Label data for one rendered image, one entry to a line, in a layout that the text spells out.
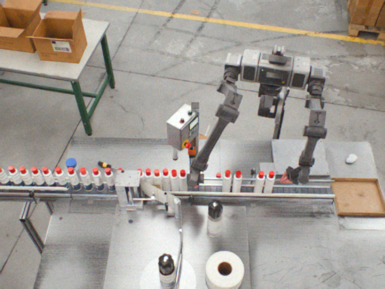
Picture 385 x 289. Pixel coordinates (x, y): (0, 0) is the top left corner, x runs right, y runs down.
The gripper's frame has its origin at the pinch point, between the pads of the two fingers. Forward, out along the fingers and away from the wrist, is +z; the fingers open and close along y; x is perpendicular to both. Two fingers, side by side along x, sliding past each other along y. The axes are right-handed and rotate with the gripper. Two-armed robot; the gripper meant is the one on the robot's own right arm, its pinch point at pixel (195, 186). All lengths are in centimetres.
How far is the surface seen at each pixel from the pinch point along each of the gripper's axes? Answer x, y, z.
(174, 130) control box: 7.3, -11.1, -42.9
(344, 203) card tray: 2, 94, 19
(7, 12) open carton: 179, -171, 3
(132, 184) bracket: -8.4, -35.3, -13.7
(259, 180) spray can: 4.0, 38.0, -2.2
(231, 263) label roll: -48, 21, -1
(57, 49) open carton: 137, -118, 10
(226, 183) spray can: 3.8, 18.7, 1.9
